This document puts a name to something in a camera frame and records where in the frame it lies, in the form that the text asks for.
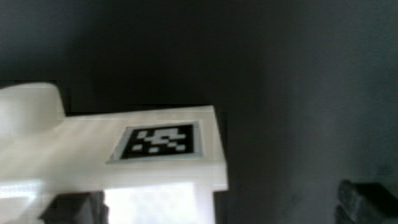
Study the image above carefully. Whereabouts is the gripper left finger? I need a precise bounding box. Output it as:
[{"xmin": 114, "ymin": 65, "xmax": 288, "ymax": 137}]
[{"xmin": 40, "ymin": 191, "xmax": 109, "ymax": 224}]

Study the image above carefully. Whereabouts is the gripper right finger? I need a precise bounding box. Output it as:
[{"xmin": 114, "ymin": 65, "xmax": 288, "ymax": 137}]
[{"xmin": 335, "ymin": 180, "xmax": 398, "ymax": 224}]

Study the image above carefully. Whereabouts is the white front drawer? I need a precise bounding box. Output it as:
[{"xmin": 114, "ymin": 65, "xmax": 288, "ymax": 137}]
[{"xmin": 0, "ymin": 83, "xmax": 228, "ymax": 224}]

